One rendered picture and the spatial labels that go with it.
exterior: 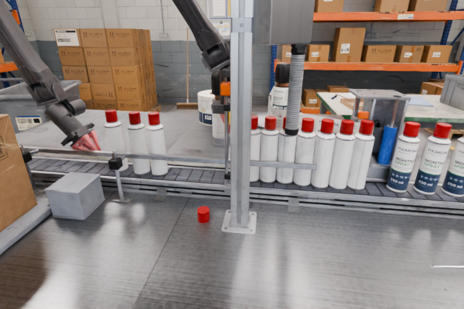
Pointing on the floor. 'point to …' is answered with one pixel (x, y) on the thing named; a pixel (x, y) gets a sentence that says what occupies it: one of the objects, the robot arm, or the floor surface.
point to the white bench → (431, 116)
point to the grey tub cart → (23, 110)
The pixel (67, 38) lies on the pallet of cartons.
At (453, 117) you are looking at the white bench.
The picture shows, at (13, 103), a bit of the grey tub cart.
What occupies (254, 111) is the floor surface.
